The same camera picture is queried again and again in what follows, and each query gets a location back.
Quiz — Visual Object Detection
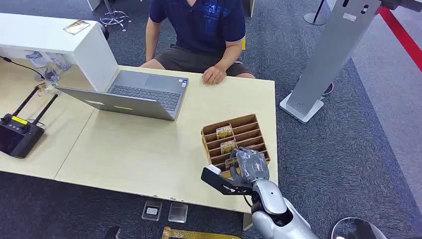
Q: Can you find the white table leg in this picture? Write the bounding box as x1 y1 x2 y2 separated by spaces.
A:
242 213 254 231

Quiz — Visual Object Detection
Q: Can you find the clear plastic water bottle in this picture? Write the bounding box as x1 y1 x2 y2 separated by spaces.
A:
24 50 51 82

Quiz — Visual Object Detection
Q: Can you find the red barrier tape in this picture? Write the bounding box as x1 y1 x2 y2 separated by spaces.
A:
375 4 422 72

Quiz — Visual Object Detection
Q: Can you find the white desk shelf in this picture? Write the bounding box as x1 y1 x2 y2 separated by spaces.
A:
0 12 119 93

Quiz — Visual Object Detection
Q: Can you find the card with gold print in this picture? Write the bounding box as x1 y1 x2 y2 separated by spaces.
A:
63 19 91 36

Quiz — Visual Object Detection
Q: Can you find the black remote controller with antennas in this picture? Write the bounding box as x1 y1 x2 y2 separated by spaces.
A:
0 86 59 159

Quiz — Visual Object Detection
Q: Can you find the silver floor outlet box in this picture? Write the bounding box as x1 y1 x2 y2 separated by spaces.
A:
141 200 164 222

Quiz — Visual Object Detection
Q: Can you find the pale wrist camera on black bracket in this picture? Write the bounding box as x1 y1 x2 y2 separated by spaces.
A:
201 164 254 196

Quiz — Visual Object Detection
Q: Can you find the person's left hand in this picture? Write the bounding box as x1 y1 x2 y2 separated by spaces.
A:
201 65 227 85

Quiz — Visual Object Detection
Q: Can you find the grey kiosk stand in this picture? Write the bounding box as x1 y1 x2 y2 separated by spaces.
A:
279 0 384 124

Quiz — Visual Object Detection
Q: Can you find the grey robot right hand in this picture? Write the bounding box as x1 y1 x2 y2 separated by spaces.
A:
229 147 270 185

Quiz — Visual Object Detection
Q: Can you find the black cable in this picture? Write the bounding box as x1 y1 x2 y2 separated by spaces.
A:
0 55 46 80

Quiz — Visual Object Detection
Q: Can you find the person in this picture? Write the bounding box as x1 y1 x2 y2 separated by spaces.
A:
139 0 256 85

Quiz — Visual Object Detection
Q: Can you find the small clear card stand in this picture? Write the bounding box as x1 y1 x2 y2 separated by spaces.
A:
35 82 49 97

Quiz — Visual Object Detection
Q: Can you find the grey laptop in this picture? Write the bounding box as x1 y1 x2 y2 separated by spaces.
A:
55 69 190 122

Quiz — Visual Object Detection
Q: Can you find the wooden slotted card holder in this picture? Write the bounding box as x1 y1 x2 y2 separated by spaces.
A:
201 113 271 179

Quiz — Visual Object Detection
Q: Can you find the chrome chair base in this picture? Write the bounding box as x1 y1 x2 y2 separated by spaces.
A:
99 0 131 33

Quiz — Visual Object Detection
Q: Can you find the silver floor outlet cover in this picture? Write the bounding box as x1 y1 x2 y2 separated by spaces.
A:
168 202 189 224

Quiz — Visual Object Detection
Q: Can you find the stanchion post with round base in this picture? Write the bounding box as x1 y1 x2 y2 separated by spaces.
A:
304 0 327 26

